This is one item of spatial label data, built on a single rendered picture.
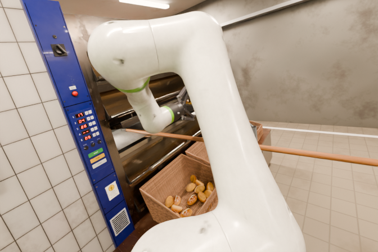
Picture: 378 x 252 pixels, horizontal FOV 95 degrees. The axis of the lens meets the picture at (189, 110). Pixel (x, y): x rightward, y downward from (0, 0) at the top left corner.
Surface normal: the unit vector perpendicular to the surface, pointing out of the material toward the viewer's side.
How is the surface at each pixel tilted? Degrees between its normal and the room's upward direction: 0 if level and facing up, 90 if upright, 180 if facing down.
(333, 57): 90
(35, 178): 90
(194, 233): 2
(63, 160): 90
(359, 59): 90
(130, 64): 119
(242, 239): 28
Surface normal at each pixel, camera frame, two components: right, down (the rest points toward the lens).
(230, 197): -0.69, -0.07
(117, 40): 0.26, -0.04
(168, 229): -0.22, -0.97
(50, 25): 0.79, 0.01
